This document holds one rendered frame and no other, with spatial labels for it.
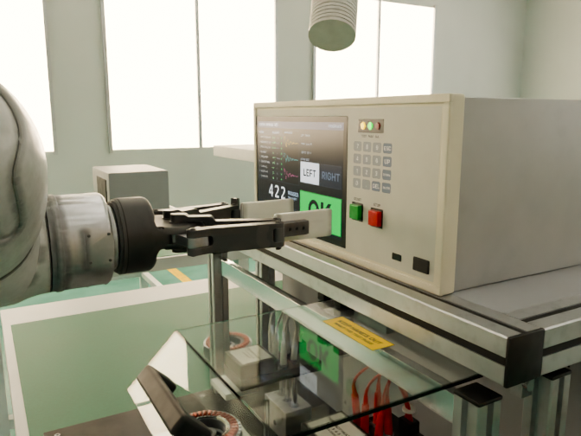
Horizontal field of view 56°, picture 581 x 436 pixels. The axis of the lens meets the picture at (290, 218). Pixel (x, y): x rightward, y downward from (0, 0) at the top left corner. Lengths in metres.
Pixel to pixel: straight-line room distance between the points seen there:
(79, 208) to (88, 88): 4.79
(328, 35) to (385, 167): 1.34
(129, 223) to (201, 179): 5.08
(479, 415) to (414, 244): 0.19
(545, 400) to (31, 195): 0.49
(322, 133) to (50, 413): 0.75
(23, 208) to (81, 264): 0.17
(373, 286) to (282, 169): 0.29
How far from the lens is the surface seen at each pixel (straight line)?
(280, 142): 0.84
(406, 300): 0.59
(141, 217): 0.53
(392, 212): 0.63
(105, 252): 0.52
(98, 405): 1.17
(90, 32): 5.36
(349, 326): 0.63
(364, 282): 0.64
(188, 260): 2.26
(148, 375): 0.55
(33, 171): 0.35
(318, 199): 0.75
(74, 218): 0.52
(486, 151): 0.61
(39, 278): 0.52
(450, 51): 7.47
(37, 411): 1.19
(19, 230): 0.38
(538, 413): 0.63
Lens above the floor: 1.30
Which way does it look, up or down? 10 degrees down
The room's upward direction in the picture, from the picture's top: straight up
